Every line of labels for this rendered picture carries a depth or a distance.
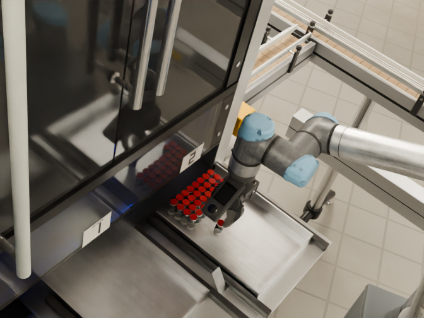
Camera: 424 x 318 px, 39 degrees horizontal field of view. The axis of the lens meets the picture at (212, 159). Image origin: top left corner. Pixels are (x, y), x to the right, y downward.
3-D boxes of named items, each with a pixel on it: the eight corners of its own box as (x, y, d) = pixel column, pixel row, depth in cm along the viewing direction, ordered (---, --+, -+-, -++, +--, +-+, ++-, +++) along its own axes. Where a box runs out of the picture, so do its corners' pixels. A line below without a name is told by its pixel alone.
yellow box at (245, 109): (217, 124, 178) (222, 106, 173) (231, 113, 183) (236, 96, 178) (236, 138, 176) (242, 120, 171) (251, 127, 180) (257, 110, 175)
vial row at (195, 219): (184, 226, 160) (187, 216, 157) (225, 192, 171) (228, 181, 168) (190, 231, 159) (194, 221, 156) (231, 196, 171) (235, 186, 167)
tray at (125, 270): (28, 274, 141) (28, 266, 139) (108, 215, 158) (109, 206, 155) (132, 372, 131) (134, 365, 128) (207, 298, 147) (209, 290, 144)
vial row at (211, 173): (165, 211, 162) (168, 200, 159) (207, 178, 173) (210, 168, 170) (171, 216, 161) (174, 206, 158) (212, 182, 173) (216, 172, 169)
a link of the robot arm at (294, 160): (331, 147, 135) (290, 122, 138) (308, 173, 128) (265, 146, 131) (320, 170, 140) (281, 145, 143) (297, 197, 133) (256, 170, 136)
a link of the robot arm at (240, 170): (250, 172, 137) (223, 152, 140) (246, 185, 141) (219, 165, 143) (269, 156, 142) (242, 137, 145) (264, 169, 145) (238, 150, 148)
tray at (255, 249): (154, 219, 160) (156, 211, 157) (214, 171, 176) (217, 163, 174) (255, 301, 149) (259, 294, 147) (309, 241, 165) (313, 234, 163)
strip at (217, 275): (206, 286, 149) (211, 273, 145) (214, 278, 151) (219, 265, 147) (251, 322, 145) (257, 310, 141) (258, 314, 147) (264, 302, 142)
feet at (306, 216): (269, 249, 272) (277, 231, 262) (324, 192, 303) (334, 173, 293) (283, 260, 269) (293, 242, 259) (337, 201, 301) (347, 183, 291)
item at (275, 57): (198, 149, 186) (208, 112, 175) (161, 122, 191) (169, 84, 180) (312, 65, 229) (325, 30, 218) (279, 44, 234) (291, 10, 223)
